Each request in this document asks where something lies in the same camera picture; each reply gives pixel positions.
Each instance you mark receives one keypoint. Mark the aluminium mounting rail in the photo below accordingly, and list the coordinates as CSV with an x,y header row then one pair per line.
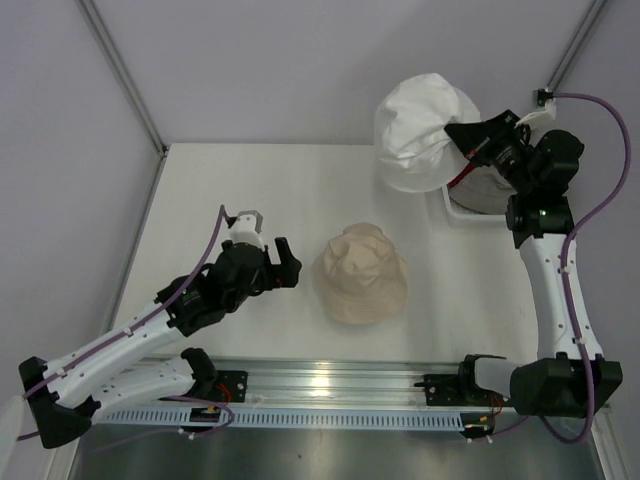
x,y
334,384

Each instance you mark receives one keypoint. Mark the white plastic basket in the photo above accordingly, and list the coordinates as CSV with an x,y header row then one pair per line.
x,y
460,217

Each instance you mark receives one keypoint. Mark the white bucket hat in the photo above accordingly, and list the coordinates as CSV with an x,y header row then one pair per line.
x,y
414,154

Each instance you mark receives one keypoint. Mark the grey bucket hat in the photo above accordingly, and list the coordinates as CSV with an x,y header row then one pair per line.
x,y
483,191

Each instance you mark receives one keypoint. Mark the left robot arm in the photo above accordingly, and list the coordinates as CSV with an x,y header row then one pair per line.
x,y
68,395

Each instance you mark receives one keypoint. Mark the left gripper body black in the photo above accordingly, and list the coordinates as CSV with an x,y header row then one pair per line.
x,y
263,281

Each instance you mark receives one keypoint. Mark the left aluminium frame post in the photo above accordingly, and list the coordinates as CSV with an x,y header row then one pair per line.
x,y
104,40

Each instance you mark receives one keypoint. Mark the red bucket hat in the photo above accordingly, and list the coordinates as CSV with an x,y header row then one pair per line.
x,y
470,167

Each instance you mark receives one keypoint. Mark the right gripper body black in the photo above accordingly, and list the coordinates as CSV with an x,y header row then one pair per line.
x,y
505,150

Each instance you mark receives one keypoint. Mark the slotted cable duct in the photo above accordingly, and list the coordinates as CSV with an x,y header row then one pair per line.
x,y
289,418

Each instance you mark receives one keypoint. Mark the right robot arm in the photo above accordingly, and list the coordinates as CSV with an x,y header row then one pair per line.
x,y
570,376

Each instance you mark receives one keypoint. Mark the beige bucket hat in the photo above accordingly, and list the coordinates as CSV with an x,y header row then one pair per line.
x,y
360,277

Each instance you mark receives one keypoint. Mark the aluminium frame post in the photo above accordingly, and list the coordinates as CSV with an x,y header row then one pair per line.
x,y
104,40
577,45

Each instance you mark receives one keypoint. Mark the right aluminium frame post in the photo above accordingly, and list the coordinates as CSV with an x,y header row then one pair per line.
x,y
577,45

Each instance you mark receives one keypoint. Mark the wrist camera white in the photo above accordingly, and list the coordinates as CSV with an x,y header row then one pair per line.
x,y
245,228
544,112

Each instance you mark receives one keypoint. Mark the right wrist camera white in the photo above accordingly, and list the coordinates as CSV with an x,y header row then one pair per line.
x,y
544,112

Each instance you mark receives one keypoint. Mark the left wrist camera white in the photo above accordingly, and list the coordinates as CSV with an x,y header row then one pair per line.
x,y
245,228

